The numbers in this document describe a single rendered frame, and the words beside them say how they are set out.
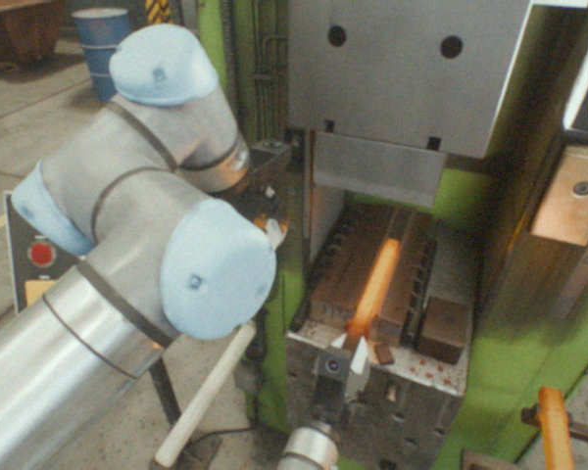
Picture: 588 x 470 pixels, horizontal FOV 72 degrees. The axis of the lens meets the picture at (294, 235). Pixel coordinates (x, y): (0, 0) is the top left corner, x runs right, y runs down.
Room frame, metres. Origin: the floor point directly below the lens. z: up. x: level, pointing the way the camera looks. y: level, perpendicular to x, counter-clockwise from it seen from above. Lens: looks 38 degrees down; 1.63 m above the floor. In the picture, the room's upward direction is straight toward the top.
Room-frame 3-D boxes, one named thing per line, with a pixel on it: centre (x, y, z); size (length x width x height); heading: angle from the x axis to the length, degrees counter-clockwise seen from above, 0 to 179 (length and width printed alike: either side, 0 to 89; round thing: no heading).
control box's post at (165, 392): (0.72, 0.41, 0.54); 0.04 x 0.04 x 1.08; 67
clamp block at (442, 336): (0.55, -0.31, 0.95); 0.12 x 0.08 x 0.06; 157
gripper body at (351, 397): (0.35, -0.06, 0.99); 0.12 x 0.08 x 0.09; 157
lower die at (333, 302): (0.76, -0.21, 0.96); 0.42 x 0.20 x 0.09; 157
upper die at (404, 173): (0.76, -0.21, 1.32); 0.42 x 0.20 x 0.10; 157
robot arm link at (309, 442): (0.28, -0.03, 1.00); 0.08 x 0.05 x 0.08; 67
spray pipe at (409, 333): (0.68, -0.30, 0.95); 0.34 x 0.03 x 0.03; 157
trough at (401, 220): (0.75, -0.23, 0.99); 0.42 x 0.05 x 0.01; 157
